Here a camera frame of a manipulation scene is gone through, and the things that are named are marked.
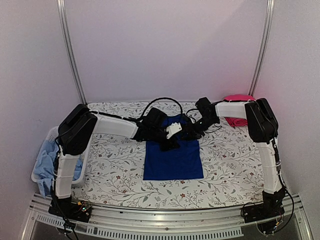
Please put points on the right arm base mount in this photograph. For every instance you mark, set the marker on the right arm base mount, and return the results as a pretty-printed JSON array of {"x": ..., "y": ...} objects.
[{"x": 252, "y": 212}]

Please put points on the floral table mat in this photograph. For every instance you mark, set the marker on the floral table mat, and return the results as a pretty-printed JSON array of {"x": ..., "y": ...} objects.
[{"x": 114, "y": 176}]

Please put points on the folded pink garment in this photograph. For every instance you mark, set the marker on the folded pink garment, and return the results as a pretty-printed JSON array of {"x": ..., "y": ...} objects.
[{"x": 236, "y": 113}]

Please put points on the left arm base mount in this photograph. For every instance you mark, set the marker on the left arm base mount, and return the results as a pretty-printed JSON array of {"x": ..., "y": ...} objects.
[{"x": 80, "y": 211}]

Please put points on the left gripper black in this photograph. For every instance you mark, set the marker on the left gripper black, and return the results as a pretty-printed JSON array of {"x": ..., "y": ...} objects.
[{"x": 168, "y": 145}]

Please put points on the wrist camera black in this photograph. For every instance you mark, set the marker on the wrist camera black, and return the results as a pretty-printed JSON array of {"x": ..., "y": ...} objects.
[
  {"x": 155, "y": 118},
  {"x": 204, "y": 106}
]

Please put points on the right aluminium corner post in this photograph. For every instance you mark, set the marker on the right aluminium corner post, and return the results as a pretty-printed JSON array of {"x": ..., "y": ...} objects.
[{"x": 263, "y": 46}]

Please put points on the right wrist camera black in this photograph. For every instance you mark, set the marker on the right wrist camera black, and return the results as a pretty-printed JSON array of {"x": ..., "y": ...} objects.
[{"x": 204, "y": 106}]

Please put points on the aluminium front rail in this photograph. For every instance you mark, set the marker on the aluminium front rail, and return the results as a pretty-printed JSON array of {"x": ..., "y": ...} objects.
[{"x": 123, "y": 223}]

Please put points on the aluminium corner post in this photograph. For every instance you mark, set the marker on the aluminium corner post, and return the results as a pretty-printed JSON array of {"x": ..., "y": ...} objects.
[
  {"x": 263, "y": 46},
  {"x": 69, "y": 50}
]

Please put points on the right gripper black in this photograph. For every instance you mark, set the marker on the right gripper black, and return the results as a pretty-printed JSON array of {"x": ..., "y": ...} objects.
[{"x": 190, "y": 130}]

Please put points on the left aluminium corner post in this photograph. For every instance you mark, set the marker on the left aluminium corner post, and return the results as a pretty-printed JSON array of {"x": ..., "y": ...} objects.
[{"x": 69, "y": 50}]

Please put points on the blue printed t-shirt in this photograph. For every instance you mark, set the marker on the blue printed t-shirt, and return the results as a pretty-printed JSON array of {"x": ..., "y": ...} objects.
[{"x": 183, "y": 163}]

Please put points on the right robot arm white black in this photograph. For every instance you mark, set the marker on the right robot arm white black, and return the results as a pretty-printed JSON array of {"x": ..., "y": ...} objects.
[{"x": 260, "y": 140}]

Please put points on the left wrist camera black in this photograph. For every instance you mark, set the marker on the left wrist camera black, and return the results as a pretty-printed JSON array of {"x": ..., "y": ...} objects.
[{"x": 155, "y": 118}]

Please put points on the light blue shirt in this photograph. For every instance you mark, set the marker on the light blue shirt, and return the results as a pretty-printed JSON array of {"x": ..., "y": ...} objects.
[{"x": 56, "y": 170}]

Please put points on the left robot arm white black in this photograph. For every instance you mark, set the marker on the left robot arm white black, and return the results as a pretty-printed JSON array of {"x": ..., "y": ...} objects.
[{"x": 76, "y": 130}]

